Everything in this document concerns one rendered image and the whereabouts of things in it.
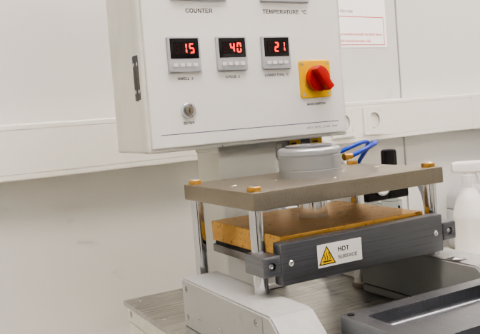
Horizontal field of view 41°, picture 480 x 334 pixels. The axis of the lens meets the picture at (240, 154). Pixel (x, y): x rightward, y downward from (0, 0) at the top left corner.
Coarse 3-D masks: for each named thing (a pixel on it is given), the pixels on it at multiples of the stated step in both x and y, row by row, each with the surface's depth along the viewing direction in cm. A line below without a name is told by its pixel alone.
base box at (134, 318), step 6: (132, 312) 94; (132, 318) 95; (138, 318) 92; (132, 324) 95; (138, 324) 93; (144, 324) 90; (150, 324) 88; (132, 330) 95; (138, 330) 93; (144, 330) 90; (150, 330) 88; (156, 330) 86
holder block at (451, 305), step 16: (448, 288) 67; (464, 288) 66; (384, 304) 63; (400, 304) 63; (416, 304) 63; (432, 304) 64; (448, 304) 65; (464, 304) 66; (352, 320) 59; (368, 320) 59; (384, 320) 61; (400, 320) 62; (416, 320) 62; (432, 320) 57; (448, 320) 57; (464, 320) 57
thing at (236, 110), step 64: (128, 0) 85; (192, 0) 86; (256, 0) 91; (320, 0) 97; (128, 64) 88; (192, 64) 86; (256, 64) 91; (320, 64) 96; (128, 128) 90; (192, 128) 87; (256, 128) 92; (320, 128) 97
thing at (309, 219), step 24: (240, 216) 85; (264, 216) 83; (288, 216) 82; (312, 216) 79; (336, 216) 79; (360, 216) 78; (384, 216) 76; (408, 216) 77; (216, 240) 83; (240, 240) 77
